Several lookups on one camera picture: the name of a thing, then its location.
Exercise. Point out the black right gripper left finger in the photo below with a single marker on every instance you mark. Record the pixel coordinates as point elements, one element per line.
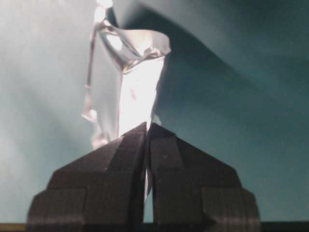
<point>102,191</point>

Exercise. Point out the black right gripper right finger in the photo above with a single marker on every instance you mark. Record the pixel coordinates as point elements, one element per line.
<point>195,192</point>

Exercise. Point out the silver zip bag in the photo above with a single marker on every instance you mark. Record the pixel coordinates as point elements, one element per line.
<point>123,72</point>

